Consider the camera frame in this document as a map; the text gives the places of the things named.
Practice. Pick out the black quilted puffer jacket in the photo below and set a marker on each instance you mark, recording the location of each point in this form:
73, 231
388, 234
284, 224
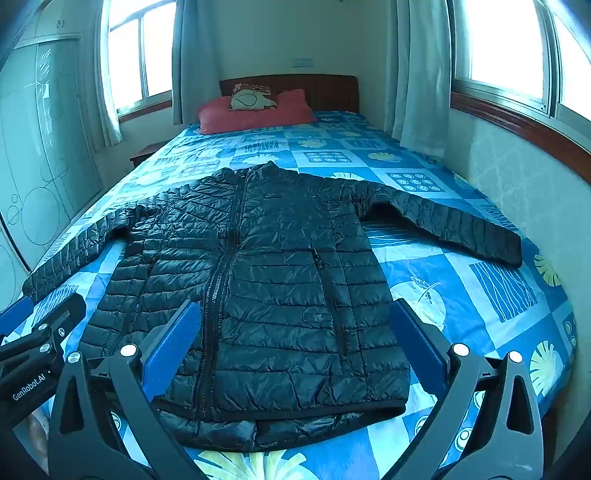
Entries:
277, 286

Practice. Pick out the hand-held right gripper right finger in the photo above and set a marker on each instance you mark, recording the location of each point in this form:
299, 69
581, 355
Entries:
418, 341

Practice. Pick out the red pillow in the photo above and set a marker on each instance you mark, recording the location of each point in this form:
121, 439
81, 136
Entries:
221, 117

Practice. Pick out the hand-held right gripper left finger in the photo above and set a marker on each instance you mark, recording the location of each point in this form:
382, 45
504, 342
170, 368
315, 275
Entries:
173, 344

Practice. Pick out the window with white frame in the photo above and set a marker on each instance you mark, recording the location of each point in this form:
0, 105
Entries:
143, 50
508, 46

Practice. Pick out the wooden nightstand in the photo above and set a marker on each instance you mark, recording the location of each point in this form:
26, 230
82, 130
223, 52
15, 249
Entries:
147, 154

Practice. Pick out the white patterned cushion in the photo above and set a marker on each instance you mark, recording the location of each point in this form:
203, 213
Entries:
249, 99

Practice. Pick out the light grey curtain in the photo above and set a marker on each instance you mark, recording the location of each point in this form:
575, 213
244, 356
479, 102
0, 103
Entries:
420, 74
107, 92
196, 60

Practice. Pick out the white wall outlet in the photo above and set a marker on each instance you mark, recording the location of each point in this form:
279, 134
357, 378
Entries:
303, 62

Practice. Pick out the blue patterned bed sheet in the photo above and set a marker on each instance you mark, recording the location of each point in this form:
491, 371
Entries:
415, 184

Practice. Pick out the wooden window sill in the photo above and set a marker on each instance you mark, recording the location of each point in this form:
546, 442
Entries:
521, 127

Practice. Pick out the wooden bed headboard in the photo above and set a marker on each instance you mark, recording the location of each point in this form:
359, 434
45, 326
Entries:
328, 92

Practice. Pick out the wardrobe with circle print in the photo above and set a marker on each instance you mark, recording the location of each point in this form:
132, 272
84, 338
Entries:
41, 161

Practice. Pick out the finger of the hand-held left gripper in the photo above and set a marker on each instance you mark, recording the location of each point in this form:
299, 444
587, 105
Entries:
64, 316
16, 316

